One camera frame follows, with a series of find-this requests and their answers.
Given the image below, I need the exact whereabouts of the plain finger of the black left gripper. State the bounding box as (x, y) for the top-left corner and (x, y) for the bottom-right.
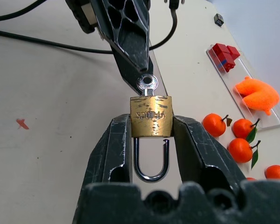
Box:
(110, 45), (154, 94)

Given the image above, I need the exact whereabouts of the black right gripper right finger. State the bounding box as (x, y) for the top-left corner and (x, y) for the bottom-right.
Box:
(172, 115), (247, 191)

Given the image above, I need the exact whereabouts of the ribbed finger of the black left gripper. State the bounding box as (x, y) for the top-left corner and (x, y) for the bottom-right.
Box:
(97, 0), (152, 72)

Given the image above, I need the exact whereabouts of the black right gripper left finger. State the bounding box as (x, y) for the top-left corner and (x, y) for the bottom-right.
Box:
(80, 113), (133, 188)

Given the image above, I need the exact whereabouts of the small silver key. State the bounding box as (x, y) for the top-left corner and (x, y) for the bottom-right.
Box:
(136, 73), (159, 97)

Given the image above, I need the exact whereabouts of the brass padlock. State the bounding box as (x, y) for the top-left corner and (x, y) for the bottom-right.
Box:
(130, 95), (173, 183)

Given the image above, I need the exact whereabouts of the orange tangerine with leaf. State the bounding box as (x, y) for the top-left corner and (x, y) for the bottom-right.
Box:
(231, 118), (261, 143)
(202, 113), (233, 138)
(227, 138), (261, 169)

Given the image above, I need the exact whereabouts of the orange plush toy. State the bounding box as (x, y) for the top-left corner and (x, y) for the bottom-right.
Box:
(234, 76), (280, 116)

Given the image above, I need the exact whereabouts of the small black cube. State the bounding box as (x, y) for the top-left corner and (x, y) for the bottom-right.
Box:
(213, 13), (224, 27)

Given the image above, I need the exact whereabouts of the red and blue building block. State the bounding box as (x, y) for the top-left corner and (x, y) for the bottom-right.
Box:
(217, 59), (236, 73)

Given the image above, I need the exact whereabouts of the clear acrylic tray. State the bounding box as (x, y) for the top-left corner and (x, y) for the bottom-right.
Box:
(205, 44), (280, 129)

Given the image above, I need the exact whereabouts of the red tape mark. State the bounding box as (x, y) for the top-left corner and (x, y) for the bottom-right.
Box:
(16, 118), (30, 130)

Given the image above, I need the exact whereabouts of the black cable with plug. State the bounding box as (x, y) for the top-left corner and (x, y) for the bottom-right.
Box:
(0, 0), (179, 55)

